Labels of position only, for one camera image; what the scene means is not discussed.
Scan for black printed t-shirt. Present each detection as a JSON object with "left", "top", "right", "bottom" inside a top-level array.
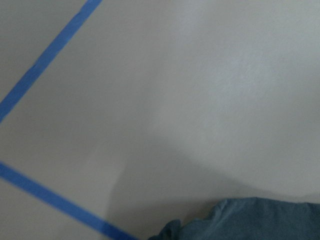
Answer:
[{"left": 151, "top": 197, "right": 320, "bottom": 240}]

